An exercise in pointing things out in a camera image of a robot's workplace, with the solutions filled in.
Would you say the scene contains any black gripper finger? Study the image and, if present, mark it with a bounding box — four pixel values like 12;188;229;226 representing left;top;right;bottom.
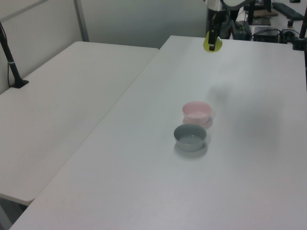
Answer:
208;29;218;52

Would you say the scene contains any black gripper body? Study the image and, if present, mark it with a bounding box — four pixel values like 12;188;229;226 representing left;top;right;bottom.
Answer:
207;8;228;36

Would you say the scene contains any green pear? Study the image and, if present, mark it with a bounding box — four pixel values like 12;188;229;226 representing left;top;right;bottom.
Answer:
202;33;224;54

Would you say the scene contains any pink bowl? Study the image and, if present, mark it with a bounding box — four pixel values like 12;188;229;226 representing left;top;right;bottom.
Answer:
181;101;213;125

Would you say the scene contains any grey bowl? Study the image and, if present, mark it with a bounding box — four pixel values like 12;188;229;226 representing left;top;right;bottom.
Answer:
173;124;207;152

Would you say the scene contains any green and black toolbox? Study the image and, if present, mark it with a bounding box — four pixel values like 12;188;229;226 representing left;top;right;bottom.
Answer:
231;21;252;40

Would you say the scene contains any black monitor stand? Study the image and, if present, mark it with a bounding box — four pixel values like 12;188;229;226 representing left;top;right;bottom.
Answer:
247;1;272;26

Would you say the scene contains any brown board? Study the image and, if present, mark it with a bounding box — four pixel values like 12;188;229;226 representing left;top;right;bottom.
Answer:
253;11;278;19

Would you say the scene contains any black electronics box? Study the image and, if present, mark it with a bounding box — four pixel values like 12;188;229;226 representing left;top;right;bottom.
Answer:
251;26;282;43

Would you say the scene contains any black keyboard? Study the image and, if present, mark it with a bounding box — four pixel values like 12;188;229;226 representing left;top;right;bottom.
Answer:
272;2;305;20

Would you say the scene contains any black pole with clamp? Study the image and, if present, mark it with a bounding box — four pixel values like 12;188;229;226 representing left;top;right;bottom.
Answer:
291;18;307;51

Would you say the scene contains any white side table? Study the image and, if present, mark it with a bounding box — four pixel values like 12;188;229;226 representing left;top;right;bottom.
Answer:
0;41;160;207

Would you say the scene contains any grey metal partition post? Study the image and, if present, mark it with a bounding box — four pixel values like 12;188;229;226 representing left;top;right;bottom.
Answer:
73;0;90;43

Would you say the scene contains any black camera pole with base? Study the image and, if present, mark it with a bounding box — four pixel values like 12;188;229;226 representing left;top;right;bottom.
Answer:
0;21;30;90

